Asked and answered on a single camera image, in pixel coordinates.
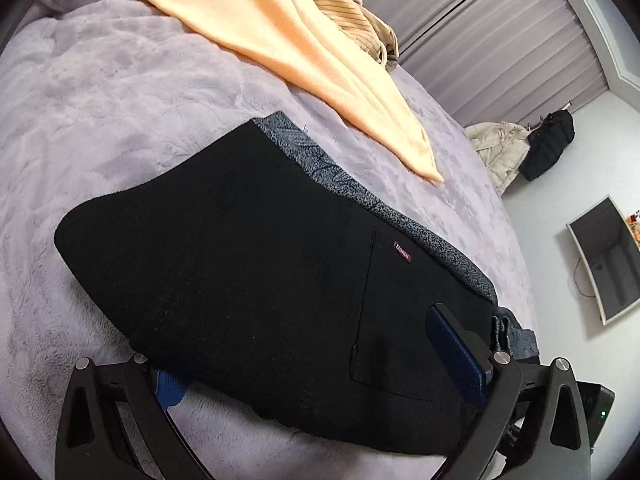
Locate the black hanging jacket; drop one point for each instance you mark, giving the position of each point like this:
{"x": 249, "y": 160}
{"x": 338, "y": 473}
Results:
{"x": 547, "y": 143}

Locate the mauve pleated curtain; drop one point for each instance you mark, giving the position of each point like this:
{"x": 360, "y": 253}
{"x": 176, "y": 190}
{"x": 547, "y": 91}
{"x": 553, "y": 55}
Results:
{"x": 495, "y": 60}

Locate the cream puffer jacket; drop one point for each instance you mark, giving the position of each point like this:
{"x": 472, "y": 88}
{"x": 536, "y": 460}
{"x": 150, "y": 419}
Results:
{"x": 502, "y": 147}

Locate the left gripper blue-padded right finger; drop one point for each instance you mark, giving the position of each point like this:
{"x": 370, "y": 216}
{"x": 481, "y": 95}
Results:
{"x": 532, "y": 414}

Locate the wall-mounted curved television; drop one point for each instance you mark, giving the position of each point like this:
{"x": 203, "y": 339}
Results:
{"x": 610, "y": 253}

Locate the tan striped shirt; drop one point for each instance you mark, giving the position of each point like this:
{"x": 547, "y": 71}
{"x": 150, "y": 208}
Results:
{"x": 372, "y": 35}

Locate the peach fleece garment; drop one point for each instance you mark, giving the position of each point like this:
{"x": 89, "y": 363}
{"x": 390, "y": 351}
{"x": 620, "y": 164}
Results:
{"x": 297, "y": 42}

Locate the lilac plush bed blanket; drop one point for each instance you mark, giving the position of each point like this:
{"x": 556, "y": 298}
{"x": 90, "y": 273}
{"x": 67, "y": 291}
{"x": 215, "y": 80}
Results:
{"x": 101, "y": 95}

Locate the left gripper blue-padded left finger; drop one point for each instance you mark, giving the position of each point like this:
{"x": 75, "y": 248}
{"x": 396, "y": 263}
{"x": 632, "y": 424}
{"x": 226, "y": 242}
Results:
{"x": 113, "y": 427}

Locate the black pants with patterned lining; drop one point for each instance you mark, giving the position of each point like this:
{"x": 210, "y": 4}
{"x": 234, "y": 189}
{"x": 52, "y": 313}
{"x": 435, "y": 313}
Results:
{"x": 259, "y": 268}

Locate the orange decorations above television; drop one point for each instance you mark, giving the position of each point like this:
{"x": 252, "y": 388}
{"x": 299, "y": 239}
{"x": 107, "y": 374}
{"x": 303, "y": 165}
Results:
{"x": 633, "y": 222}

